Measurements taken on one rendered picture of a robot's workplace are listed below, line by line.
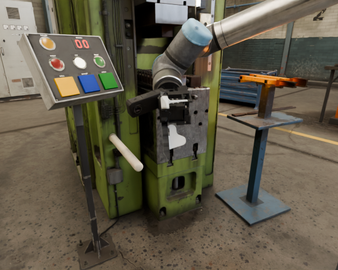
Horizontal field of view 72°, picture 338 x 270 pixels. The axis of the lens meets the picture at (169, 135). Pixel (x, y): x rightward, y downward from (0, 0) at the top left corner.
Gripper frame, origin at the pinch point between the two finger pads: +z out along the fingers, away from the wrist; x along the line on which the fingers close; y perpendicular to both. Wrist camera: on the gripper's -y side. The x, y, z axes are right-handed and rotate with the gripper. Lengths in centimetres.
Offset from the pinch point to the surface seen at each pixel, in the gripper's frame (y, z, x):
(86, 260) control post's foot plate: -47, -18, 106
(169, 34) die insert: 8, -105, 11
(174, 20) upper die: 11, -98, 1
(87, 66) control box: -30, -58, 8
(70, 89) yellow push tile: -34, -43, 11
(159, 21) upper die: 2, -94, 1
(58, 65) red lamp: -38, -49, 3
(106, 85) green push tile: -23, -55, 16
